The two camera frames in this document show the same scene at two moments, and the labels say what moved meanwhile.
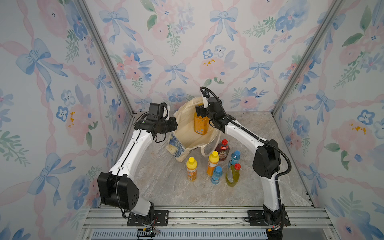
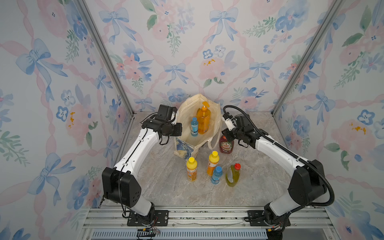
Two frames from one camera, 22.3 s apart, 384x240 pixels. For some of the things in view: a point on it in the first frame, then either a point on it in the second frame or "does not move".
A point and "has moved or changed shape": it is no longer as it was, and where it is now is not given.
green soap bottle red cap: (232, 174) does not move
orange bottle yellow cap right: (213, 162) does not move
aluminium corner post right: (335, 7) does not move
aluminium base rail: (208, 223) does not move
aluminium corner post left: (106, 55) does not move
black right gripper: (199, 108) → (227, 133)
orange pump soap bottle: (201, 124) does not move
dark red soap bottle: (223, 150) has moved or changed shape
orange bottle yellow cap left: (191, 168) does not move
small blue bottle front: (217, 174) does not move
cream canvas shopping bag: (184, 139) has moved or changed shape
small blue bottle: (235, 158) → (194, 127)
